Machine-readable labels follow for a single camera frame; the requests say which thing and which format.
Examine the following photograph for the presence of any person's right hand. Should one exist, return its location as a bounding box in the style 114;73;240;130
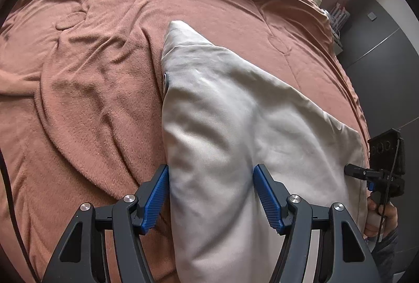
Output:
363;197;398;238

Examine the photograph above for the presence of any beige drawstring garment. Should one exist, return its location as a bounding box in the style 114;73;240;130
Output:
161;21;366;282

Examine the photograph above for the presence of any person's right forearm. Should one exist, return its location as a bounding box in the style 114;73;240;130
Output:
371;228;398;282

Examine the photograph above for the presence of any black cable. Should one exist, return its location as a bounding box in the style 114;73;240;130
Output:
0;148;42;283

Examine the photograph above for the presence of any terracotta brown blanket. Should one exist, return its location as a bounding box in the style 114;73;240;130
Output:
1;0;368;282

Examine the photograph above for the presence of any white drawer cabinet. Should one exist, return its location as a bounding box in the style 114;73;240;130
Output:
323;0;350;56

